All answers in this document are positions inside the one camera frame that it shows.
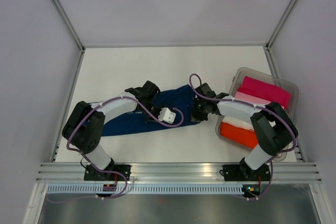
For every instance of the clear plastic storage bin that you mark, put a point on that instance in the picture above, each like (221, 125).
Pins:
(237, 81)

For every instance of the magenta folded t-shirt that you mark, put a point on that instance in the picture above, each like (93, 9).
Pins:
(266, 91)

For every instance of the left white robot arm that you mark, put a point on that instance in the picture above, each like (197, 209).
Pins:
(83, 129)

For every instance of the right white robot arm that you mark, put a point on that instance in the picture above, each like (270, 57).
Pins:
(273, 128)

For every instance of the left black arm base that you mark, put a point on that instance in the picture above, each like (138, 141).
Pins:
(91, 174)

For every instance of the blue t-shirt with print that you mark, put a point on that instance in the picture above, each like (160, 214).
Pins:
(138, 121)

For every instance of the white slotted cable duct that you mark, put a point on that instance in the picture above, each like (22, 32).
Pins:
(166, 189)

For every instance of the left aluminium frame post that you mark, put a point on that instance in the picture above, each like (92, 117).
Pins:
(69, 27)

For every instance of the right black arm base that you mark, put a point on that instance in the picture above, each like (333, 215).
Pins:
(232, 172)

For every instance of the aluminium front rail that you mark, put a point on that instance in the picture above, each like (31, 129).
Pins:
(195, 173)

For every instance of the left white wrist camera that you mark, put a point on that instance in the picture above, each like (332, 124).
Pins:
(166, 116)

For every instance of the light pink folded t-shirt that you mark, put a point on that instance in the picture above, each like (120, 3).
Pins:
(250, 98)

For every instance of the white folded t-shirt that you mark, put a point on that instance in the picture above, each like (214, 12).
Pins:
(237, 123)

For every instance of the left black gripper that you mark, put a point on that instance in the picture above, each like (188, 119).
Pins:
(148, 119)

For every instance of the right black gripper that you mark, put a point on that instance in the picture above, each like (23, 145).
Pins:
(195, 116)

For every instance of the orange folded t-shirt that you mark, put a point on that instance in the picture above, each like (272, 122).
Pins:
(238, 135)

